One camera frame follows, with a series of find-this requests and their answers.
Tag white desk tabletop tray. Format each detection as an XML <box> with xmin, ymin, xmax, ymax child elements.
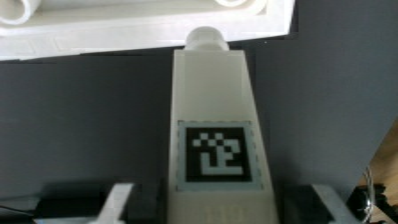
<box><xmin>0</xmin><ymin>0</ymin><xmax>296</xmax><ymax>61</ymax></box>

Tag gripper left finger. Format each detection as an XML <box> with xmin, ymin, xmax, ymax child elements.
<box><xmin>33</xmin><ymin>181</ymin><xmax>166</xmax><ymax>224</ymax></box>

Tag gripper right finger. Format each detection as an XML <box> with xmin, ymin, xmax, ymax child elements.
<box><xmin>278</xmin><ymin>184</ymin><xmax>360</xmax><ymax>224</ymax></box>

